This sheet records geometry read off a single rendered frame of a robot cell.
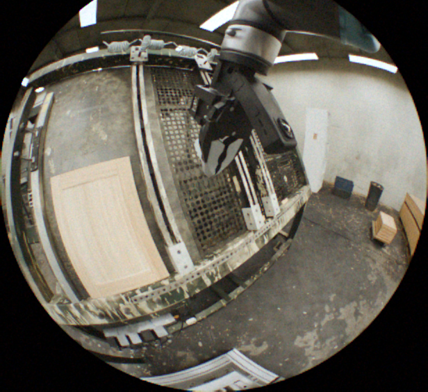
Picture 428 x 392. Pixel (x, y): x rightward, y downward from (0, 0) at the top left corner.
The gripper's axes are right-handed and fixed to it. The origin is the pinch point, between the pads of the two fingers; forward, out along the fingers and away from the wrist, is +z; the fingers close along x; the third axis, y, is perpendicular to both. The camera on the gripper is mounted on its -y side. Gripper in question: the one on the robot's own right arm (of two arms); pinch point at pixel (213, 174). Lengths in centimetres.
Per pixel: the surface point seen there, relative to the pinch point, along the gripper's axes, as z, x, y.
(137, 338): 46, 39, -30
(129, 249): 35.3, 21.9, 4.8
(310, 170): 106, -347, 29
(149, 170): 18.3, 6.6, 23.4
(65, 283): 36, 57, -4
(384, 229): 23, -239, -170
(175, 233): 30.3, 3.9, 3.4
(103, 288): 41, 40, -6
